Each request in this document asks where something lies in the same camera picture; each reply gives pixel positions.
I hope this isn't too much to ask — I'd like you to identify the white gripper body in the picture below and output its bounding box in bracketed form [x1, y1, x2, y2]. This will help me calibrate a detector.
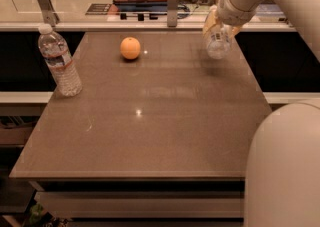
[215, 0, 256, 26]

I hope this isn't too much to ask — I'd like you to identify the clear upright water bottle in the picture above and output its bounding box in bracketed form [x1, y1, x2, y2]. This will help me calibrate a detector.
[38, 24, 82, 97]

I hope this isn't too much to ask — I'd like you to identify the grey table drawer unit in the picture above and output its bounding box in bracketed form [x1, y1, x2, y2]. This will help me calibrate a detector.
[35, 179, 245, 222]

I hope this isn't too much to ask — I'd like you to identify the left metal rail bracket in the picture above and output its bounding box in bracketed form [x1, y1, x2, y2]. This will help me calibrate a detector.
[37, 0, 60, 27]

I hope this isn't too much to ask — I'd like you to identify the green object under table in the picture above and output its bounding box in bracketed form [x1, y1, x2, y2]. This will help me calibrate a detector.
[25, 204, 45, 227]

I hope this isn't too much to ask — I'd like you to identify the orange fruit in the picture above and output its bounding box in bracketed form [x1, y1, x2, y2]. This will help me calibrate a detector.
[120, 37, 141, 60]

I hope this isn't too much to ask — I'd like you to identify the middle metal rail bracket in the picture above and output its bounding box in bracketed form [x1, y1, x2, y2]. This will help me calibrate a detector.
[167, 0, 178, 27]

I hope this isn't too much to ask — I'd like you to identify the metal rail bracket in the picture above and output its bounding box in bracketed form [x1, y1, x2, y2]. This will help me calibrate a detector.
[37, 0, 60, 27]
[167, 0, 178, 27]

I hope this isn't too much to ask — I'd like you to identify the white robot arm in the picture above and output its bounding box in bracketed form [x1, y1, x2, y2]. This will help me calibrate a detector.
[203, 0, 320, 227]

